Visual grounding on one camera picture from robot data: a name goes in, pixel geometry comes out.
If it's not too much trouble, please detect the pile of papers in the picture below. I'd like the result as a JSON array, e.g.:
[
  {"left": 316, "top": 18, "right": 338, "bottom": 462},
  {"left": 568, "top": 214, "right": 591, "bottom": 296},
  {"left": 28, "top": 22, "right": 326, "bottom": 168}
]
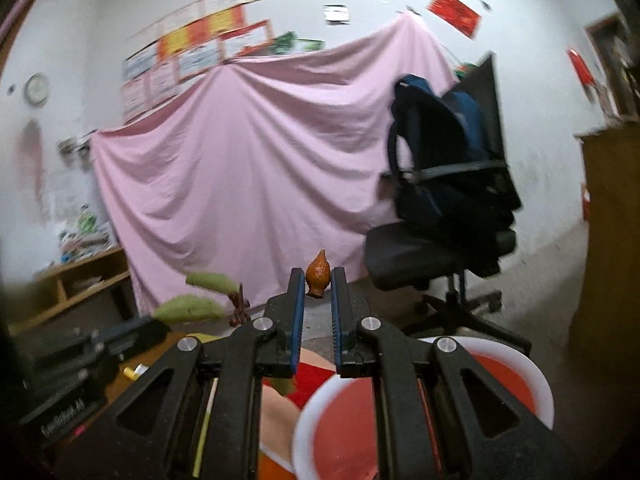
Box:
[{"left": 56, "top": 204, "right": 119, "bottom": 264}]

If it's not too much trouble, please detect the black office chair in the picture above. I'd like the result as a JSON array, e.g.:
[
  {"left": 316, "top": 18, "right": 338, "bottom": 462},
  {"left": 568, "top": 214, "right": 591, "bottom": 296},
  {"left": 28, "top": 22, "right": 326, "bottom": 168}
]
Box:
[{"left": 364, "top": 52, "right": 533, "bottom": 357}]

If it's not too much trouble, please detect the dark blue backpack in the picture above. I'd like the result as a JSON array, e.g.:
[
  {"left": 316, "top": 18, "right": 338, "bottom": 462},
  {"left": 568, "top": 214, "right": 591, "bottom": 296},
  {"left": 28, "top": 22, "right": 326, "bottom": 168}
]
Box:
[{"left": 387, "top": 74, "right": 522, "bottom": 279}]

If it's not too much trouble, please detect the wooden framed board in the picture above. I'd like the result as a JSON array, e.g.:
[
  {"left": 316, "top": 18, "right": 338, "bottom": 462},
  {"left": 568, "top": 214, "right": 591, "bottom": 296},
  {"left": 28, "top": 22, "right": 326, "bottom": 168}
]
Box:
[{"left": 584, "top": 12, "right": 640, "bottom": 122}]

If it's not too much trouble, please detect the brown dried fruit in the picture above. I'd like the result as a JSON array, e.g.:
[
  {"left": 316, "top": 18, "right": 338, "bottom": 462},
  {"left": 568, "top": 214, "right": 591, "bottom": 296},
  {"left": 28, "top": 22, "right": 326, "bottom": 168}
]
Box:
[{"left": 306, "top": 249, "right": 332, "bottom": 299}]

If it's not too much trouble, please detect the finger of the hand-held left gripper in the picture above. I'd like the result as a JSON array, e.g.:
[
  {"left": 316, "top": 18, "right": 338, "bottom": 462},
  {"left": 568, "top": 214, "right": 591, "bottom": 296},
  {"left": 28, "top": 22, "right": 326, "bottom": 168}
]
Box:
[{"left": 99, "top": 316, "right": 170, "bottom": 358}]

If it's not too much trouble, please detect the round wall clock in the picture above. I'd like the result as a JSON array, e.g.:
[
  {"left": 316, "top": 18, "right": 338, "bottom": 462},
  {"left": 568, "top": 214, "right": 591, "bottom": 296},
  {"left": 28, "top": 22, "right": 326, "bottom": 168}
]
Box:
[{"left": 25, "top": 72, "right": 51, "bottom": 106}]

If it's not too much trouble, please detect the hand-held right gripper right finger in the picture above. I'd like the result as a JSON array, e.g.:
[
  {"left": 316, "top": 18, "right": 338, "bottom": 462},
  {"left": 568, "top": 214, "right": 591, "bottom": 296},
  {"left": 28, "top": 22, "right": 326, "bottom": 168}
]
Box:
[{"left": 331, "top": 266, "right": 586, "bottom": 480}]

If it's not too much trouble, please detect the green foliage decoration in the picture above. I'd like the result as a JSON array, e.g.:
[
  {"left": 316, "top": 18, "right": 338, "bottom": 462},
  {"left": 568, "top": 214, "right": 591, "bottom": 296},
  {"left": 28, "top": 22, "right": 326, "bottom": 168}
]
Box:
[{"left": 271, "top": 32, "right": 322, "bottom": 56}]

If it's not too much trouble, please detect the pink hanging sheet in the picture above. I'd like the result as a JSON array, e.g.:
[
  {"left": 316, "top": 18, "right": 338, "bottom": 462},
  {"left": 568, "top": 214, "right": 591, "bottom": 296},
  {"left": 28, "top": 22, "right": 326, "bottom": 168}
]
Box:
[{"left": 90, "top": 12, "right": 461, "bottom": 314}]

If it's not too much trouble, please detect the wooden shelf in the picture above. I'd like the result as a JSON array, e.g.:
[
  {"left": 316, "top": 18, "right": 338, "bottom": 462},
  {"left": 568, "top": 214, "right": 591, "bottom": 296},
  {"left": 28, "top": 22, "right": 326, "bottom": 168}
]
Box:
[{"left": 10, "top": 245, "right": 139, "bottom": 336}]

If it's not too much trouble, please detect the wooden cabinet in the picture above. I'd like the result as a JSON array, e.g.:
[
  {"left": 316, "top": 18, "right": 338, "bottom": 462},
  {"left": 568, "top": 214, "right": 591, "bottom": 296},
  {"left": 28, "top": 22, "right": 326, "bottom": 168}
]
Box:
[{"left": 570, "top": 122, "right": 640, "bottom": 362}]

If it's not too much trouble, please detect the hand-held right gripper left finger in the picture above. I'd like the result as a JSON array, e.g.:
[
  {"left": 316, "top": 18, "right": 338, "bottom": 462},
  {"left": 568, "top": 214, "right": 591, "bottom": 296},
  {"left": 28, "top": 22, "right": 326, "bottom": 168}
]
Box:
[{"left": 55, "top": 267, "right": 307, "bottom": 480}]

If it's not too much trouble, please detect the red basin with white rim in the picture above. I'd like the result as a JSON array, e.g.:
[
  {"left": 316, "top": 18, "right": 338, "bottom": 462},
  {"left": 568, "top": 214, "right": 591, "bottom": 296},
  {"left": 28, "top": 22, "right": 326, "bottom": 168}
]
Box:
[{"left": 292, "top": 336, "right": 555, "bottom": 480}]

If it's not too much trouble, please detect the red wall poster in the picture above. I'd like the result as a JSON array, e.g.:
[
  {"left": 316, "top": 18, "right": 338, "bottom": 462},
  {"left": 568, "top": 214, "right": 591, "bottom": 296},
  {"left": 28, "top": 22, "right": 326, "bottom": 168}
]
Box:
[{"left": 427, "top": 0, "right": 482, "bottom": 39}]

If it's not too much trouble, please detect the red hanging ornament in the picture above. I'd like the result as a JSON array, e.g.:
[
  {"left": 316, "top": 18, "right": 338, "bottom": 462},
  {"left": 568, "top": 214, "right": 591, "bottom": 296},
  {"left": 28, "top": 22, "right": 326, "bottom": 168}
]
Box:
[{"left": 567, "top": 47, "right": 596, "bottom": 89}]

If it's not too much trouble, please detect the dark red twig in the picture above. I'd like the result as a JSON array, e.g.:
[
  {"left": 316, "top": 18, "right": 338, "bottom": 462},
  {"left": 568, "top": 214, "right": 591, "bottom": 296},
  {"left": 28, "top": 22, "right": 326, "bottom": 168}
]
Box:
[{"left": 227, "top": 282, "right": 251, "bottom": 329}]

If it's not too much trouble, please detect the green leaf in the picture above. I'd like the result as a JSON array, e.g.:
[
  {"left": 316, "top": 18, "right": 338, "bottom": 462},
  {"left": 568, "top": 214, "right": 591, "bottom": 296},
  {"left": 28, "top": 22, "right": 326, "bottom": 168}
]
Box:
[
  {"left": 152, "top": 295, "right": 229, "bottom": 324},
  {"left": 185, "top": 271, "right": 239, "bottom": 295}
]

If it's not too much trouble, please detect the row of wall posters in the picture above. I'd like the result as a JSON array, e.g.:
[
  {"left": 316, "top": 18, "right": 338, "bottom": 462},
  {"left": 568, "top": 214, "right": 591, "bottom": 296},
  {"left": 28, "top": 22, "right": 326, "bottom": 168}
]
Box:
[{"left": 121, "top": 0, "right": 302, "bottom": 124}]

